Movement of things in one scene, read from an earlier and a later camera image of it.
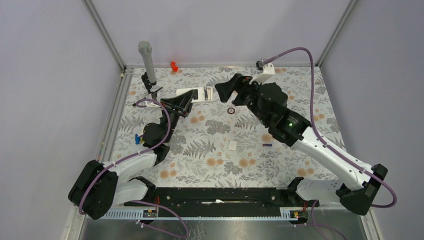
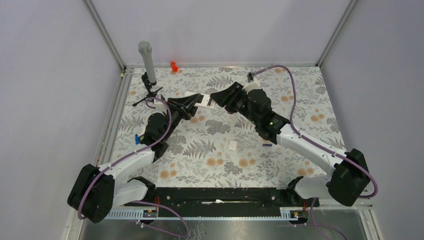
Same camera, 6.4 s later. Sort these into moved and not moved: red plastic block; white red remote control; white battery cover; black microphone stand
Moved: white red remote control
Not moved: black microphone stand; white battery cover; red plastic block
